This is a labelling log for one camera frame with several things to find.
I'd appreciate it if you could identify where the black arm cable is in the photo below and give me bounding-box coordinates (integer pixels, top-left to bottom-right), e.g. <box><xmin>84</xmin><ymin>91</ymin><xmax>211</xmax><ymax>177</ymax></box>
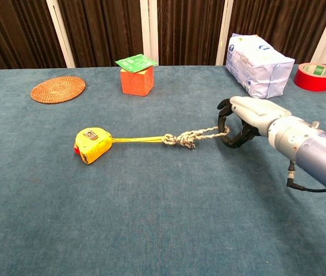
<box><xmin>286</xmin><ymin>160</ymin><xmax>326</xmax><ymax>193</ymax></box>

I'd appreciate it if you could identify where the red tape roll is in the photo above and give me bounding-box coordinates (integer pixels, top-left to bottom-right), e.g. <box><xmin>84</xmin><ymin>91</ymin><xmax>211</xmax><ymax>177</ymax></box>
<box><xmin>293</xmin><ymin>62</ymin><xmax>326</xmax><ymax>93</ymax></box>

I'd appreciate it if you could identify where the yellow tape measure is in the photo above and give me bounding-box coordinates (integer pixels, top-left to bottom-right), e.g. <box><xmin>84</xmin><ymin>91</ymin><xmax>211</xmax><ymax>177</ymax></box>
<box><xmin>74</xmin><ymin>126</ymin><xmax>166</xmax><ymax>165</ymax></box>

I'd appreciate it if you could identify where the braided white rope loop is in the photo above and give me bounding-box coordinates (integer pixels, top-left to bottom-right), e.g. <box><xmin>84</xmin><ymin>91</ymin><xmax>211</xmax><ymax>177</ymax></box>
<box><xmin>162</xmin><ymin>126</ymin><xmax>230</xmax><ymax>150</ymax></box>

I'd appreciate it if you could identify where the orange cube block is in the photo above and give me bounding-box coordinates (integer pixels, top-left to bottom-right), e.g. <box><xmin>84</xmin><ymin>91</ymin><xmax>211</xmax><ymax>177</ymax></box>
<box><xmin>120</xmin><ymin>66</ymin><xmax>155</xmax><ymax>97</ymax></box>

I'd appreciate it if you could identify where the white tissue pack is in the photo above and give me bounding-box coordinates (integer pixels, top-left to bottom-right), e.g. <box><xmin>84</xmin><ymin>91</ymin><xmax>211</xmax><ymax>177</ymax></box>
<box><xmin>225</xmin><ymin>33</ymin><xmax>296</xmax><ymax>99</ymax></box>

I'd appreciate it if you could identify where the green foil packet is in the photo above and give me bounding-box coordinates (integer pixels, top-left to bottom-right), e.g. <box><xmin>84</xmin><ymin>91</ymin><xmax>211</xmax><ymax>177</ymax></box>
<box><xmin>114</xmin><ymin>53</ymin><xmax>158</xmax><ymax>73</ymax></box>

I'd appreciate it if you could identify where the dark brown curtain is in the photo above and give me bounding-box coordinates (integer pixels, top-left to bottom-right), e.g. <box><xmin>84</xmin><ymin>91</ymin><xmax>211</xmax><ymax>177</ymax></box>
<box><xmin>0</xmin><ymin>0</ymin><xmax>326</xmax><ymax>71</ymax></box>

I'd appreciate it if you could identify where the round woven rattan coaster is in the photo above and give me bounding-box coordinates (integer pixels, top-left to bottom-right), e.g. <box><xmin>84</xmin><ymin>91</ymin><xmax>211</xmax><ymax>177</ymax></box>
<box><xmin>30</xmin><ymin>75</ymin><xmax>86</xmax><ymax>105</ymax></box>

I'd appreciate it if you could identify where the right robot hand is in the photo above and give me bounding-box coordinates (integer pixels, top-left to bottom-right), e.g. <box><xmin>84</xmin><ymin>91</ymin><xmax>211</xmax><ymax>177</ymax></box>
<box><xmin>216</xmin><ymin>95</ymin><xmax>293</xmax><ymax>149</ymax></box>

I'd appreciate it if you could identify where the blue felt table cover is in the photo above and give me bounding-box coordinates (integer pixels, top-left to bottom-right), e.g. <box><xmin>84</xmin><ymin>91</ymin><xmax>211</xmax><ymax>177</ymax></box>
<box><xmin>0</xmin><ymin>63</ymin><xmax>326</xmax><ymax>276</ymax></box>

